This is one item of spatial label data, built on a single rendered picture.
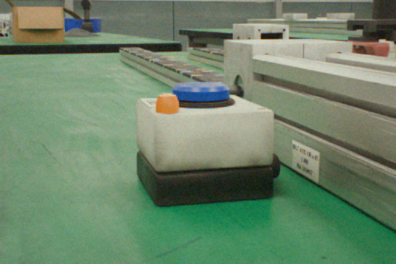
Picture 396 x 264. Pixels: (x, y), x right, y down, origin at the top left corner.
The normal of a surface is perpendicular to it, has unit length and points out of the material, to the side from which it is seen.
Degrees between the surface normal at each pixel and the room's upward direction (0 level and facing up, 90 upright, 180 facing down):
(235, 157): 90
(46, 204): 0
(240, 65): 90
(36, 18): 69
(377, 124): 90
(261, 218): 0
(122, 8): 90
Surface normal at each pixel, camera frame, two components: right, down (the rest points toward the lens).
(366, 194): -0.97, 0.04
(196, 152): 0.26, 0.16
